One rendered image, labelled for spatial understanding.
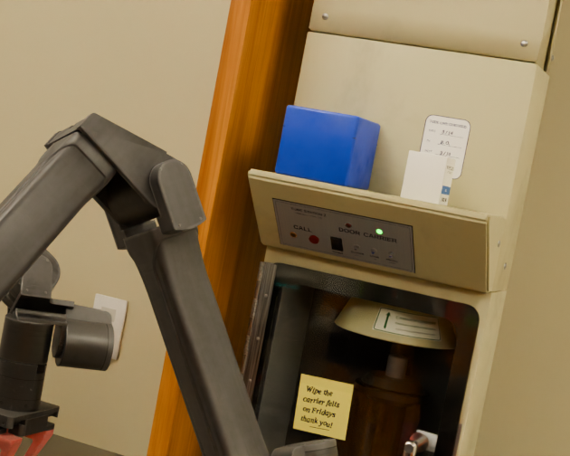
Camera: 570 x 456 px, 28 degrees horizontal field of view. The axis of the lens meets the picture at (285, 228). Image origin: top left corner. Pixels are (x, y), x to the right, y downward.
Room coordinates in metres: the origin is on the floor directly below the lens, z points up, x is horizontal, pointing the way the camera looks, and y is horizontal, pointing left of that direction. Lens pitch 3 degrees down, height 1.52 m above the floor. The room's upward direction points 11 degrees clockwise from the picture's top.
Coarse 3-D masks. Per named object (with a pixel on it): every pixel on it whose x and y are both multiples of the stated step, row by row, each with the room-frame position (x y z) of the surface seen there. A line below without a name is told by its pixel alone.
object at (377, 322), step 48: (288, 288) 1.55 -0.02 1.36; (336, 288) 1.52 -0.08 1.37; (384, 288) 1.50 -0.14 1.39; (288, 336) 1.54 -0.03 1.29; (336, 336) 1.52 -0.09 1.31; (384, 336) 1.50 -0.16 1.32; (432, 336) 1.47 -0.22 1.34; (288, 384) 1.54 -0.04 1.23; (384, 384) 1.49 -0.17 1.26; (432, 384) 1.47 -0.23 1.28; (288, 432) 1.53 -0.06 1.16; (384, 432) 1.49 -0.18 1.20; (432, 432) 1.46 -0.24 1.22
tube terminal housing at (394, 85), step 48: (336, 48) 1.56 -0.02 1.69; (384, 48) 1.54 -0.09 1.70; (336, 96) 1.56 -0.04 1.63; (384, 96) 1.53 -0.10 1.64; (432, 96) 1.51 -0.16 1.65; (480, 96) 1.49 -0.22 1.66; (528, 96) 1.46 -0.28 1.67; (384, 144) 1.53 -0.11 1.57; (480, 144) 1.48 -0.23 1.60; (528, 144) 1.51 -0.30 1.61; (384, 192) 1.52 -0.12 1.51; (480, 192) 1.48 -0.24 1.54; (432, 288) 1.49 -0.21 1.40; (480, 336) 1.46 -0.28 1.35; (480, 384) 1.51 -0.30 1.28
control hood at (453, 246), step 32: (256, 192) 1.48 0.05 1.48; (288, 192) 1.46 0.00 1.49; (320, 192) 1.43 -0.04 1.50; (352, 192) 1.42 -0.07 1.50; (416, 224) 1.41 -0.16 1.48; (448, 224) 1.38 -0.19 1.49; (480, 224) 1.36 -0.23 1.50; (320, 256) 1.52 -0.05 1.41; (416, 256) 1.44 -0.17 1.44; (448, 256) 1.42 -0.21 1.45; (480, 256) 1.40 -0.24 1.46; (480, 288) 1.44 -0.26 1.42
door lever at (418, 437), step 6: (420, 432) 1.47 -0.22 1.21; (414, 438) 1.47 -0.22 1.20; (420, 438) 1.47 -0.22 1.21; (426, 438) 1.46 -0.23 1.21; (408, 444) 1.42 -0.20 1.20; (414, 444) 1.42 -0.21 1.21; (420, 444) 1.45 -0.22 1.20; (426, 444) 1.46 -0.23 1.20; (408, 450) 1.42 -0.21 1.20; (414, 450) 1.42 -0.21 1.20; (420, 450) 1.46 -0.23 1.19
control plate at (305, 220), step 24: (288, 216) 1.49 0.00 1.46; (312, 216) 1.47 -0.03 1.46; (336, 216) 1.45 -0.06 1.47; (360, 216) 1.43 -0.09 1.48; (288, 240) 1.52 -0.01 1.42; (360, 240) 1.46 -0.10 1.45; (384, 240) 1.45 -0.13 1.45; (408, 240) 1.43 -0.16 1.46; (384, 264) 1.48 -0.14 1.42; (408, 264) 1.46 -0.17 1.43
